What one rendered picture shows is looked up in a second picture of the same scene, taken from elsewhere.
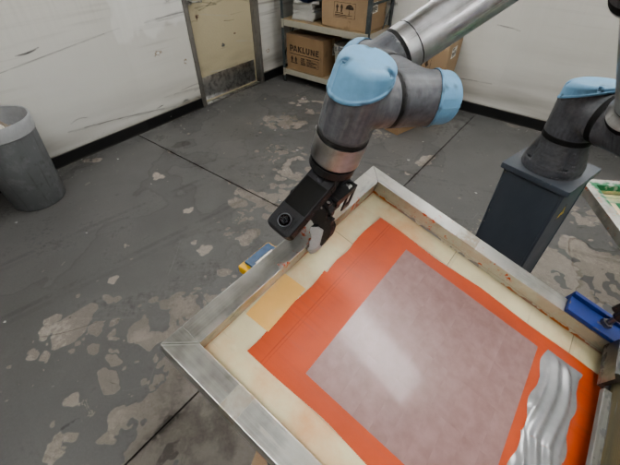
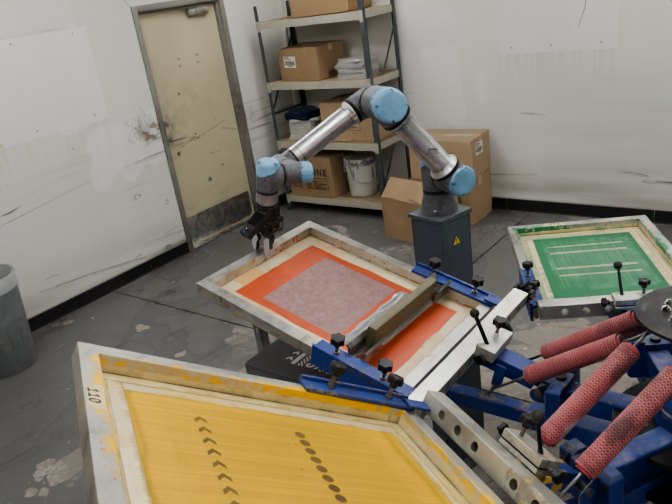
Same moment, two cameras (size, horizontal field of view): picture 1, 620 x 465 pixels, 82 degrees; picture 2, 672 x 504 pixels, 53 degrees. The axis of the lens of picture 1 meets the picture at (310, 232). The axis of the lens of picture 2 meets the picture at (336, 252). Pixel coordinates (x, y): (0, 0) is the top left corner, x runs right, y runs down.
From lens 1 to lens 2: 1.79 m
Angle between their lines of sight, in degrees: 21
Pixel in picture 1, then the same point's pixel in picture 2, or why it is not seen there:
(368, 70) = (266, 164)
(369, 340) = (296, 288)
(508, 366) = (373, 296)
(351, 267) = (290, 264)
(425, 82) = (293, 166)
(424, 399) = (322, 305)
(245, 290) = (232, 268)
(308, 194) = (256, 218)
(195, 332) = (210, 280)
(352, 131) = (267, 186)
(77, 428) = not seen: outside the picture
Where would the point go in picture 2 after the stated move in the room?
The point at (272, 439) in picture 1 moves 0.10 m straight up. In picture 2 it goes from (245, 305) to (239, 276)
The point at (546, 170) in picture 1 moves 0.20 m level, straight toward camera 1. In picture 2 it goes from (428, 212) to (402, 230)
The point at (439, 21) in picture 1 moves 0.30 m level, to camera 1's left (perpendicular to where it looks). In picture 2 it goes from (307, 143) to (223, 155)
